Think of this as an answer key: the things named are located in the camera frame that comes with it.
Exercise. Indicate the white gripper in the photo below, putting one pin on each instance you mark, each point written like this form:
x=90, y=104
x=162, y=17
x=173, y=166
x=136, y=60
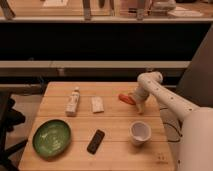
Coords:
x=139, y=95

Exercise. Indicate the red pepper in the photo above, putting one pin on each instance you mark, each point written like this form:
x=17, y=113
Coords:
x=126, y=99

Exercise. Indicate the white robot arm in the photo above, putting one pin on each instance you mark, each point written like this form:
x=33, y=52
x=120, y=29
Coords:
x=196, y=144

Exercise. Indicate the green ceramic bowl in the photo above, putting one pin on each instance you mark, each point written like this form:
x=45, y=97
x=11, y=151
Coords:
x=51, y=138

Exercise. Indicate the white paper cup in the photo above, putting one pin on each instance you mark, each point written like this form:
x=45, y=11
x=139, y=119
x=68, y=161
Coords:
x=140, y=132

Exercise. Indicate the white folded packet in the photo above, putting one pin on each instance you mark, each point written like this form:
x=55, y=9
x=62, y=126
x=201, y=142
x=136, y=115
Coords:
x=97, y=104

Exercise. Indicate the black phone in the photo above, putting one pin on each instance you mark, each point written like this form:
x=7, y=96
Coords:
x=95, y=142

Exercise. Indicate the white tube bottle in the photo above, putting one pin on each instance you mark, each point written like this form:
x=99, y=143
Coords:
x=73, y=101

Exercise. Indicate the black office chair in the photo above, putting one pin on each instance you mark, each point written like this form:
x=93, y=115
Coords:
x=9, y=117

